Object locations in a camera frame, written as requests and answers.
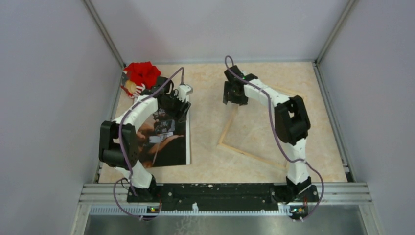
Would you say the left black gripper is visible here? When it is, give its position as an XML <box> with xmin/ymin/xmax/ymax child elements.
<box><xmin>161</xmin><ymin>90</ymin><xmax>191</xmax><ymax>123</ymax></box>

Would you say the large glossy photo print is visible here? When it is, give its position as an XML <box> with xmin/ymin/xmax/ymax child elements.
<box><xmin>137</xmin><ymin>105</ymin><xmax>190</xmax><ymax>168</ymax></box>

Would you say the wooden picture frame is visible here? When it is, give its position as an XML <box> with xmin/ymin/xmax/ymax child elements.
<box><xmin>217</xmin><ymin>98</ymin><xmax>288</xmax><ymax>171</ymax></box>

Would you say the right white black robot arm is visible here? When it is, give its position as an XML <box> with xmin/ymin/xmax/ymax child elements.
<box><xmin>223</xmin><ymin>65</ymin><xmax>311</xmax><ymax>203</ymax></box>

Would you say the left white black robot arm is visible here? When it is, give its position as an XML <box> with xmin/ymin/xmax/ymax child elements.
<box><xmin>98</xmin><ymin>77</ymin><xmax>193</xmax><ymax>202</ymax></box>

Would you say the red cloth toy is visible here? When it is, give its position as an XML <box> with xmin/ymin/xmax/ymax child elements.
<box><xmin>120</xmin><ymin>61</ymin><xmax>161</xmax><ymax>98</ymax></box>

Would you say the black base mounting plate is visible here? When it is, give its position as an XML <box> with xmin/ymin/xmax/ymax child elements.
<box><xmin>126</xmin><ymin>183</ymin><xmax>319</xmax><ymax>212</ymax></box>

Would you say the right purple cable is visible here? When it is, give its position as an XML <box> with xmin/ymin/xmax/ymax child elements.
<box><xmin>224</xmin><ymin>55</ymin><xmax>325</xmax><ymax>222</ymax></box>

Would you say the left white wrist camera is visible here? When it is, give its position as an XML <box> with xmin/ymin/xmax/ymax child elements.
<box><xmin>177</xmin><ymin>84</ymin><xmax>193</xmax><ymax>102</ymax></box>

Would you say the aluminium front rail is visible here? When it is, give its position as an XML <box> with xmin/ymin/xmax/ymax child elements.
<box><xmin>71</xmin><ymin>183</ymin><xmax>383</xmax><ymax>235</ymax></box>

